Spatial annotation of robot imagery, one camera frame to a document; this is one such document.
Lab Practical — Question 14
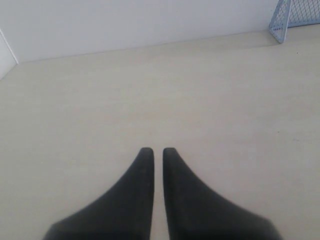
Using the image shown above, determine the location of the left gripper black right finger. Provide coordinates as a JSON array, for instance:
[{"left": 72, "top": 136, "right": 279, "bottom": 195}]
[{"left": 162, "top": 147, "right": 279, "bottom": 240}]

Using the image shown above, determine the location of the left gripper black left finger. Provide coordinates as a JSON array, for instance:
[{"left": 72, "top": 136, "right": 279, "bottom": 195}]
[{"left": 44, "top": 147, "right": 154, "bottom": 240}]

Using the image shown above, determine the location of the light blue plastic mesh basket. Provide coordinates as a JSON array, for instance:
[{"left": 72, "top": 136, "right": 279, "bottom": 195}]
[{"left": 268, "top": 0, "right": 320, "bottom": 44}]

